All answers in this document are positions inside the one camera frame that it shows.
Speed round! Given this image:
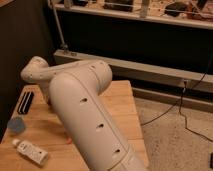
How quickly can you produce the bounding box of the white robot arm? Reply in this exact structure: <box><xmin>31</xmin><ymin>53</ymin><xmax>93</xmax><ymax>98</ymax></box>
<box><xmin>21</xmin><ymin>56</ymin><xmax>148</xmax><ymax>171</ymax></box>

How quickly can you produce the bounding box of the orange toy carrot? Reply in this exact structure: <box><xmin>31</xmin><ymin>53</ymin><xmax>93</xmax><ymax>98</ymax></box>
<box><xmin>66</xmin><ymin>137</ymin><xmax>72</xmax><ymax>144</ymax></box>

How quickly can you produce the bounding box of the black and white striped block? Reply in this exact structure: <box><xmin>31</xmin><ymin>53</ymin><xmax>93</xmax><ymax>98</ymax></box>
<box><xmin>17</xmin><ymin>91</ymin><xmax>34</xmax><ymax>115</ymax></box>

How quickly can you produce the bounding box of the white plastic bottle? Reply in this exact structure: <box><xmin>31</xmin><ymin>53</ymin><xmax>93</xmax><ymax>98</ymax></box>
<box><xmin>12</xmin><ymin>139</ymin><xmax>48</xmax><ymax>166</ymax></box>

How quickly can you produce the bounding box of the white window ledge shelf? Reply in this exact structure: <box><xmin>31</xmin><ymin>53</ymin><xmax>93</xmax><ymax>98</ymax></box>
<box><xmin>54</xmin><ymin>2</ymin><xmax>213</xmax><ymax>30</ymax></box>

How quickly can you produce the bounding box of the metal clamp pole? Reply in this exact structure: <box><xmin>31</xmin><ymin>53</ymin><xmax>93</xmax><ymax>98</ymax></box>
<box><xmin>50</xmin><ymin>0</ymin><xmax>68</xmax><ymax>53</ymax></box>

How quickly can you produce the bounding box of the round blue-grey scrubber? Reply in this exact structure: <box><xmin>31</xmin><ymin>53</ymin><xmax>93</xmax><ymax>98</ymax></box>
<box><xmin>7</xmin><ymin>117</ymin><xmax>26</xmax><ymax>134</ymax></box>

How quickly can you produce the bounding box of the black power cable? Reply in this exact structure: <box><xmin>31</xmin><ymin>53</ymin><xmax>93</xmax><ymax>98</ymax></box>
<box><xmin>139</xmin><ymin>53</ymin><xmax>213</xmax><ymax>144</ymax></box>

